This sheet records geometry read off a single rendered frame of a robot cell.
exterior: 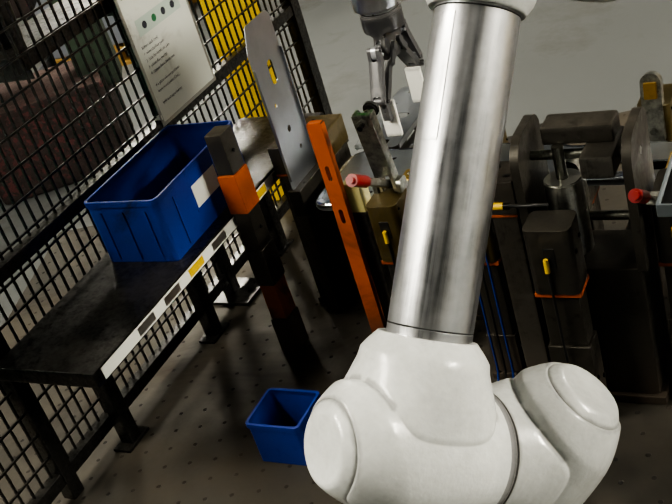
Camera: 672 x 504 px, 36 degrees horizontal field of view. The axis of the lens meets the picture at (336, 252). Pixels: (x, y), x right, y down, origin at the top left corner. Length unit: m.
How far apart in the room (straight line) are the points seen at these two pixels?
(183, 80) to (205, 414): 0.71
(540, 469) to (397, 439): 0.20
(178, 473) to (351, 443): 0.88
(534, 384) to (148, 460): 0.96
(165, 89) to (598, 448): 1.28
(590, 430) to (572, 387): 0.05
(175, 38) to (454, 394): 1.30
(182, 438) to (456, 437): 0.96
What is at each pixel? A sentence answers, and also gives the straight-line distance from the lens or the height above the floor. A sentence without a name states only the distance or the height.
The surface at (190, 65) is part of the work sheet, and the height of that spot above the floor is 1.21.
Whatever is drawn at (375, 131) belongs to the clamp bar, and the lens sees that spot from 1.74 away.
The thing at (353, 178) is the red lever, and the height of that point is 1.15.
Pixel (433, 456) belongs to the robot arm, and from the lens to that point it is 1.13.
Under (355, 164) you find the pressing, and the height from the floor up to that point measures 1.00.
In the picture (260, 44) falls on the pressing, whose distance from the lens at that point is 1.99.
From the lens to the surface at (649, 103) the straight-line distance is 1.93.
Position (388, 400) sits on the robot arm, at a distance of 1.12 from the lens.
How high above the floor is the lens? 1.88
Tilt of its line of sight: 29 degrees down
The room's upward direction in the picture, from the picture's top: 18 degrees counter-clockwise
